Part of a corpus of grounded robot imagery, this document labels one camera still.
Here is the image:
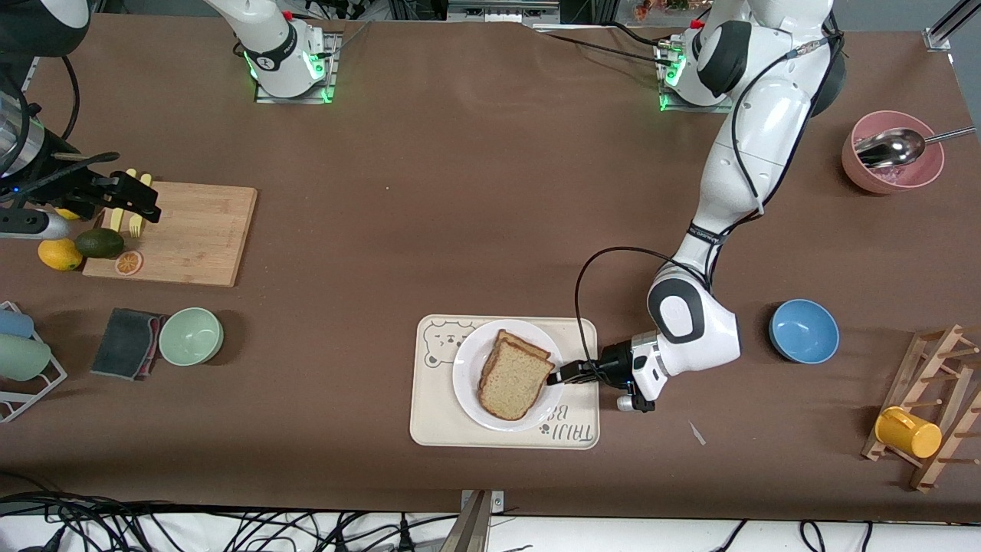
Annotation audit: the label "white round plate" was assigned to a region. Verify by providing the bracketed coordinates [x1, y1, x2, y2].
[452, 318, 566, 432]

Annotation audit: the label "yellow plastic fork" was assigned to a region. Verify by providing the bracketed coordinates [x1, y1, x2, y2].
[129, 175, 152, 238]

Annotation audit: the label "yellow plastic knife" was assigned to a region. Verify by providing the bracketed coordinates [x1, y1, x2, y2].
[110, 169, 137, 233]

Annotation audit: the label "dark green avocado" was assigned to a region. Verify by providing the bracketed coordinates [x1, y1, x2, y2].
[74, 228, 125, 260]

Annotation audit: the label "wooden cutting board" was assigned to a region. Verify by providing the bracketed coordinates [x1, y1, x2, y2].
[82, 181, 259, 288]

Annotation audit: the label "pink cloth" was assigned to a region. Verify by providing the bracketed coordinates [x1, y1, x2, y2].
[146, 313, 169, 378]

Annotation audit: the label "pale green bowl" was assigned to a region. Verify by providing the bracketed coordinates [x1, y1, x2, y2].
[159, 307, 225, 366]

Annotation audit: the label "dark grey cloth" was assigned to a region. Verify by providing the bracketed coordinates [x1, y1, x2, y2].
[90, 308, 163, 381]

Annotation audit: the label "cream bear print tray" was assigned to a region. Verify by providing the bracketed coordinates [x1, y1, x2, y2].
[409, 314, 600, 450]

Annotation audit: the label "light blue cup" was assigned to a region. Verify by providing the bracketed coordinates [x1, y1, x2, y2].
[0, 308, 35, 340]

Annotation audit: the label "pale green cup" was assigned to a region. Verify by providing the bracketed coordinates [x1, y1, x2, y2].
[0, 333, 52, 382]

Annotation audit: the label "blue bowl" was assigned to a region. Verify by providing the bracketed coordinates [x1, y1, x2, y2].
[769, 299, 840, 364]

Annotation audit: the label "yellow mug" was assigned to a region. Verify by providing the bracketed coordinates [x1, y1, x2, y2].
[874, 406, 943, 459]

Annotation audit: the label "pink bowl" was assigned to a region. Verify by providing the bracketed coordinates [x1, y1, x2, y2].
[842, 110, 945, 195]

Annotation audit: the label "wooden mug rack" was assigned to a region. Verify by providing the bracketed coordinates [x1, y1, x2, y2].
[862, 324, 981, 493]

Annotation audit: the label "large metal spoon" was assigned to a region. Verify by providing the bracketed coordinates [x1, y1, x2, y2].
[855, 126, 978, 169]

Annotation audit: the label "aluminium corner profile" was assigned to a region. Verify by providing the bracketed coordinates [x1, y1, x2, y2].
[924, 0, 981, 53]

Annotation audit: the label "metal table bracket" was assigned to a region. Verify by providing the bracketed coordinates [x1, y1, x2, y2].
[452, 489, 505, 552]

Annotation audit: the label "white wire rack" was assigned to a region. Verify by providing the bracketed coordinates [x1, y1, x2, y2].
[0, 301, 68, 424]

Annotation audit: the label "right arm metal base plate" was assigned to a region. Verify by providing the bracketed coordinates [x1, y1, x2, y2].
[254, 31, 340, 104]

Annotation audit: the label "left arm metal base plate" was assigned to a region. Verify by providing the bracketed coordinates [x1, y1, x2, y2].
[656, 38, 729, 114]

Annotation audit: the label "black table cable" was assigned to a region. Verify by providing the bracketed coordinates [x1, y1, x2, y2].
[533, 21, 679, 68]

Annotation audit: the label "tangled black floor cables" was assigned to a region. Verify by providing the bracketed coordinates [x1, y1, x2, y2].
[0, 471, 461, 552]

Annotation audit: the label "aluminium background frame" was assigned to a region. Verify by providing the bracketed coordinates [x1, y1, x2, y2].
[387, 0, 614, 24]

